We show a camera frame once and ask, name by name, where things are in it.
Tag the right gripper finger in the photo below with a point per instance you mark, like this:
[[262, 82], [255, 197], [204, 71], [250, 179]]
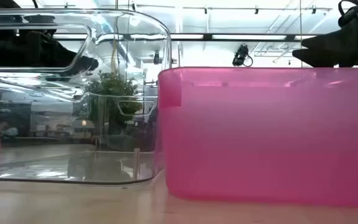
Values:
[[325, 41], [319, 58]]

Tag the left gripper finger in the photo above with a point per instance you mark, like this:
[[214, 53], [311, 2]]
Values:
[[85, 64]]

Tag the green artificial potted plant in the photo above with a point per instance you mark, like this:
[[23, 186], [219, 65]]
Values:
[[113, 88]]

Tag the small black hanging device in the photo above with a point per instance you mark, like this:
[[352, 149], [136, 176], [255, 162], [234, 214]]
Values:
[[156, 58], [240, 56]]

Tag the black overhead beam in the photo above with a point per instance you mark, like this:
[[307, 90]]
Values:
[[228, 36]]

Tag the red translucent plastic bin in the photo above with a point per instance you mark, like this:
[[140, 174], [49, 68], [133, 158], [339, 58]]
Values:
[[259, 140]]

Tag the clear plastic bin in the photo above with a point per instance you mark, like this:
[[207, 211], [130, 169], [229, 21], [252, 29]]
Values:
[[73, 168]]

